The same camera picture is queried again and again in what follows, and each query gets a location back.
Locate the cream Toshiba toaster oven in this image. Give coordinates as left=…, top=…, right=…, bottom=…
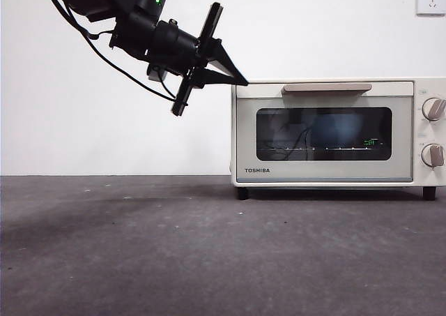
left=229, top=77, right=446, bottom=201

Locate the blue ribbed bowl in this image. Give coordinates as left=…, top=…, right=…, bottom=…
left=311, top=113, right=364, bottom=150

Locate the glass-windowed cream oven door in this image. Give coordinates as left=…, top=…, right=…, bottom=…
left=236, top=81, right=415, bottom=183

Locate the beige oven knob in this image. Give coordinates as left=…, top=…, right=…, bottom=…
left=420, top=143, right=446, bottom=167
left=420, top=98, right=446, bottom=122

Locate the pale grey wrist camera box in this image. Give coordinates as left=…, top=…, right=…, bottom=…
left=146, top=63, right=175, bottom=84

